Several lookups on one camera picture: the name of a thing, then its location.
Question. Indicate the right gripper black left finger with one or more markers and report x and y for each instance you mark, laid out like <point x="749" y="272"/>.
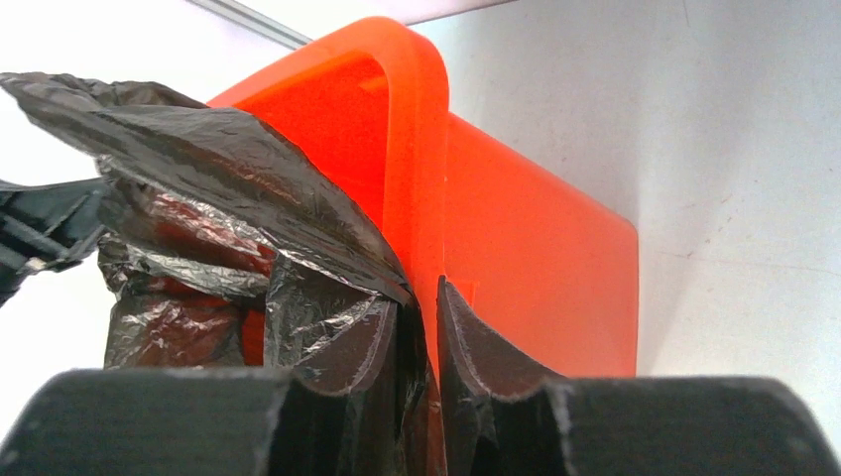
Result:
<point x="351" y="408"/>

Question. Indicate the orange plastic trash bin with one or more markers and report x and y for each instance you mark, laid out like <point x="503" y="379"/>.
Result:
<point x="551" y="269"/>

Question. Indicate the black plastic trash bag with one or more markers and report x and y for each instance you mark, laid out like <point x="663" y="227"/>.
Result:
<point x="223" y="244"/>

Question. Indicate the grey wall corner strip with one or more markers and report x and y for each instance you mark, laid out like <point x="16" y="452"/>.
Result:
<point x="255" y="22"/>

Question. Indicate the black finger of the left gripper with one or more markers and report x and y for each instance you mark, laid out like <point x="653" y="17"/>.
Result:
<point x="51" y="227"/>

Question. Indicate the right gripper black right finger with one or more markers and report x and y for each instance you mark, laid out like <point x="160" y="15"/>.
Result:
<point x="505" y="413"/>

